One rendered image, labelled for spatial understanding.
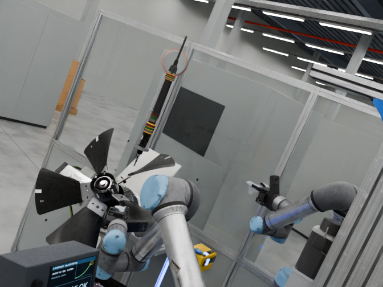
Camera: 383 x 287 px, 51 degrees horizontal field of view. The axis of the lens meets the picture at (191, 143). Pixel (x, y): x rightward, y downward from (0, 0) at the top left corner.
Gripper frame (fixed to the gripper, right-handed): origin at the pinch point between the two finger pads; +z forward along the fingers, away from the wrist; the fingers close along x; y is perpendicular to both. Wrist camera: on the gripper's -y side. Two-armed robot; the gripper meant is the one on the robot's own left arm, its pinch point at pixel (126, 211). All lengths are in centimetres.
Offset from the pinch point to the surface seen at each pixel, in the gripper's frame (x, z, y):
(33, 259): -9, -73, 21
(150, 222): 1.5, -2.0, -11.5
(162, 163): -20.8, 19.5, -11.1
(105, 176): -8.0, 16.3, 13.2
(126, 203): -1.4, 6.6, 0.9
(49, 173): 0.0, 24.4, 39.7
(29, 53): -27, 535, 208
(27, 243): 96, 137, 63
